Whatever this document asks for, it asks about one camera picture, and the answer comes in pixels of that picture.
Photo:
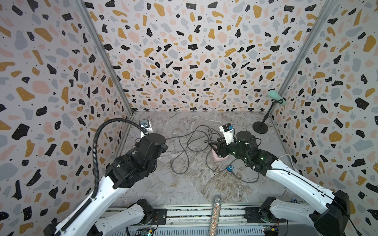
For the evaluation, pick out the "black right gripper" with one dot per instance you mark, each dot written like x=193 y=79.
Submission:
x=223 y=145

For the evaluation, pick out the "blue mp3 player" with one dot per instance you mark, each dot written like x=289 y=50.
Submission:
x=230 y=168

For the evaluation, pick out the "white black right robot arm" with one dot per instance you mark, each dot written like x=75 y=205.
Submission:
x=326 y=211

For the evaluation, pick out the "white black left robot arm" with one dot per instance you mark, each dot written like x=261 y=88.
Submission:
x=120 y=176

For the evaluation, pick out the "pink power strip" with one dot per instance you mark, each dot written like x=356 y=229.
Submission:
x=218 y=158

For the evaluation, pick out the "black microphone stand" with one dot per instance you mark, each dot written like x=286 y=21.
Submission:
x=261 y=127

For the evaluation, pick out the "glitter silver microphone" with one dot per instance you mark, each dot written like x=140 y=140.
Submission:
x=217 y=203

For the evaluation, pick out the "green microphone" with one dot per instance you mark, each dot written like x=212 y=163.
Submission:
x=275 y=96

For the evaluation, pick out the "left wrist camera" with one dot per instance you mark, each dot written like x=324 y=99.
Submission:
x=146 y=124

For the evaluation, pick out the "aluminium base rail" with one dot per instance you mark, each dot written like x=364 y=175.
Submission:
x=195 y=220

